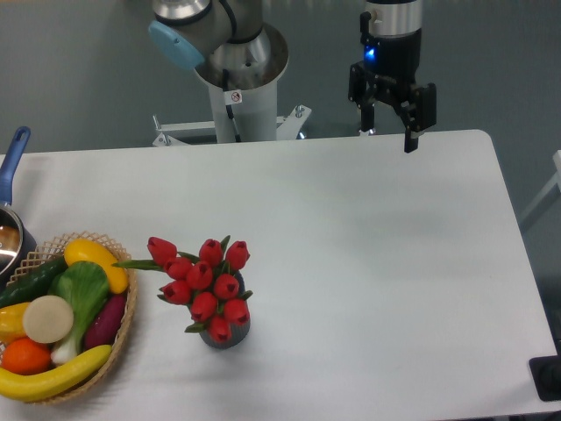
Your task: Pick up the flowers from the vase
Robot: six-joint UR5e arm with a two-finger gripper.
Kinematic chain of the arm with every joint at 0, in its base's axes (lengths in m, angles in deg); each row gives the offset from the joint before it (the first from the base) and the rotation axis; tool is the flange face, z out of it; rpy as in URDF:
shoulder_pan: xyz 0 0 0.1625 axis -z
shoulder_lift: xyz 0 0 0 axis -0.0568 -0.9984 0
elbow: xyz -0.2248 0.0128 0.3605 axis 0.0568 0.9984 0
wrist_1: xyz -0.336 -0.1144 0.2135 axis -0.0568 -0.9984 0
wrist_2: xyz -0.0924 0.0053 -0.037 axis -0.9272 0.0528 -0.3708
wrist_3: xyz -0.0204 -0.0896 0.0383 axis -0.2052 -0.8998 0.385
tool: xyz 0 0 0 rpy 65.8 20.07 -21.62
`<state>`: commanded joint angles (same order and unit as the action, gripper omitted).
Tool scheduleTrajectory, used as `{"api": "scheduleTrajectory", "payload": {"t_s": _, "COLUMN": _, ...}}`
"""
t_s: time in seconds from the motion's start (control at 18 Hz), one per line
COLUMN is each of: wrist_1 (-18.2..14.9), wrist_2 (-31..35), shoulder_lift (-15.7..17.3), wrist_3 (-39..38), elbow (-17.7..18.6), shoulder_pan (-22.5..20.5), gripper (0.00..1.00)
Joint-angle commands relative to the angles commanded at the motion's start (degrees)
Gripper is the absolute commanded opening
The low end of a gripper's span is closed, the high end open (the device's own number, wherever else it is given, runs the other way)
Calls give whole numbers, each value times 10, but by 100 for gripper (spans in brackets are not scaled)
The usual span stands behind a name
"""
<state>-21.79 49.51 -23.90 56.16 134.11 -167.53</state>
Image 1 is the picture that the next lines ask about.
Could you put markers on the orange fruit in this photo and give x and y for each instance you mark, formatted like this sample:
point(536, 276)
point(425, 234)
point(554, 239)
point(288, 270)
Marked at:
point(26, 357)

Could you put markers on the yellow banana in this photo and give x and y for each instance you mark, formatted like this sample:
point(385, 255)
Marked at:
point(33, 388)

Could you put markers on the red tulip bouquet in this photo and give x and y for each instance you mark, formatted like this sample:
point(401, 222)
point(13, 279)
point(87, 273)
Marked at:
point(198, 281)

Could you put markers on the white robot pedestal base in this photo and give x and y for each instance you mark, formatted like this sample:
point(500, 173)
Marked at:
point(238, 115)

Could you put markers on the beige round disc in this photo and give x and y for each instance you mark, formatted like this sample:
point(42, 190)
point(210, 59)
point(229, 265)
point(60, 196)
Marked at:
point(48, 319)

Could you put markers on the green bok choy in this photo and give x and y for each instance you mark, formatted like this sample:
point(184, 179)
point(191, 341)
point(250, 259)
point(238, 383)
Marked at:
point(84, 286)

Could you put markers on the purple sweet potato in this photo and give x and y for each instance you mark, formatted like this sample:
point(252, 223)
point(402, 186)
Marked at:
point(105, 326)

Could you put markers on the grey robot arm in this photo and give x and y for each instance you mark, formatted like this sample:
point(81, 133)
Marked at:
point(240, 58)

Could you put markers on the dark grey ribbed vase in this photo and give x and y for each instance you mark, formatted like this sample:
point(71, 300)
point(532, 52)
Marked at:
point(235, 315)

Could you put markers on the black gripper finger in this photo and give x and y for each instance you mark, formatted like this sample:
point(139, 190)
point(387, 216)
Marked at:
point(361, 91)
point(418, 112)

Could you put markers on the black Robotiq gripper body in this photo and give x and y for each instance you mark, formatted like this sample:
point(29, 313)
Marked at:
point(386, 74)

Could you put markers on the woven wicker basket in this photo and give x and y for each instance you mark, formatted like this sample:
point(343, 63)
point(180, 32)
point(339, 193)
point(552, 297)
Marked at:
point(54, 248)

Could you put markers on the black device at table edge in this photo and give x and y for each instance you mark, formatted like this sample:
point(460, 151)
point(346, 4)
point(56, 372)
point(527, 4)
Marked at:
point(546, 376)

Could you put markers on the yellow pepper left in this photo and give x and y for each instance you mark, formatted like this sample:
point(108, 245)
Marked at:
point(11, 322)

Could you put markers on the green cucumber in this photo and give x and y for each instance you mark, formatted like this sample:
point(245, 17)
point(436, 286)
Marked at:
point(33, 284)

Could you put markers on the white frame at right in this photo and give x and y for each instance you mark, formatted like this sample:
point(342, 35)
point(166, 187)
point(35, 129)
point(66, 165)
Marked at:
point(543, 200)

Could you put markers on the blue handled saucepan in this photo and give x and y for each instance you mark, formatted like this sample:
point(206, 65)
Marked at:
point(16, 241)

